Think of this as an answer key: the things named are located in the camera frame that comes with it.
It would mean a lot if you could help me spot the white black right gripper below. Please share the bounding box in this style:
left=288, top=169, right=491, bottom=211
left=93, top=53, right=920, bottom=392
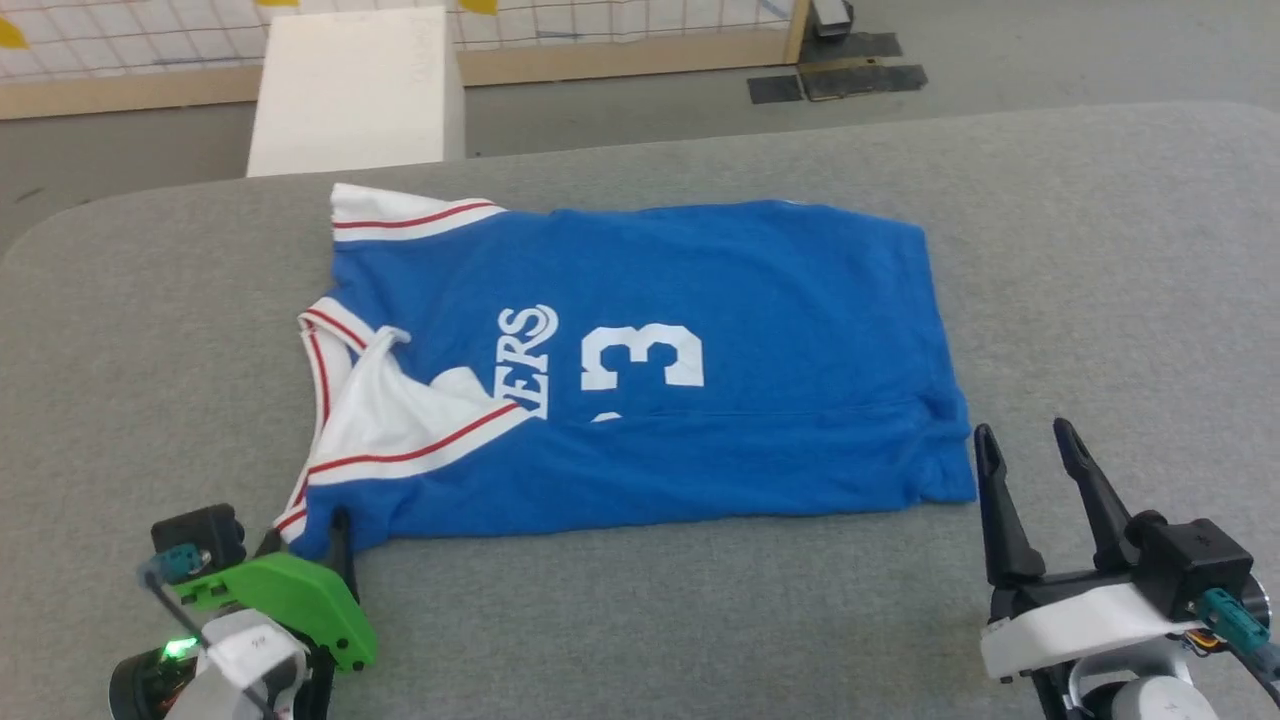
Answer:
left=972, top=416, right=1206, bottom=693

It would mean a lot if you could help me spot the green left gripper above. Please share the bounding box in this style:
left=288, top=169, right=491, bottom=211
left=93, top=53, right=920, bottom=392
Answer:
left=175, top=508, right=380, bottom=673

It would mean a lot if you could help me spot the dark grey floor tape patch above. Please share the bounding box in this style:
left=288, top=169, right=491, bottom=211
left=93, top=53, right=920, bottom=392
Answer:
left=800, top=31, right=904, bottom=63

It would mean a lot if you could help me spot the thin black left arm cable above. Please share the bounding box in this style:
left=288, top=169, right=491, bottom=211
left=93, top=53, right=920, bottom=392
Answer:
left=143, top=570, right=281, bottom=720

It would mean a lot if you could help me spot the blue white red jersey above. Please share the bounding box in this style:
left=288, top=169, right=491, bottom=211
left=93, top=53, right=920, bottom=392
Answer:
left=272, top=183, right=979, bottom=562

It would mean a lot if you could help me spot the grey device on floor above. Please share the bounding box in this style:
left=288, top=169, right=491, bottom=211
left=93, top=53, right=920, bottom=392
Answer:
left=811, top=0, right=858, bottom=40

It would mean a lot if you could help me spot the small black floor tape patch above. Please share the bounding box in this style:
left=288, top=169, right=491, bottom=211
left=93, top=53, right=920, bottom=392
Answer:
left=747, top=74, right=806, bottom=106

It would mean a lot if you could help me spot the white foam block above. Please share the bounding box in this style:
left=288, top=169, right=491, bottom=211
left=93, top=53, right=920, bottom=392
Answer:
left=246, top=6, right=468, bottom=179

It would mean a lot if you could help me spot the wooden frame with grid net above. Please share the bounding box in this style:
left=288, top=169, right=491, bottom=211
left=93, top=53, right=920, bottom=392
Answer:
left=0, top=0, right=812, bottom=122

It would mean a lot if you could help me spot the large black floor tape patch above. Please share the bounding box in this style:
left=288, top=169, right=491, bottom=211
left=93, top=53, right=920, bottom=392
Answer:
left=798, top=63, right=929, bottom=102

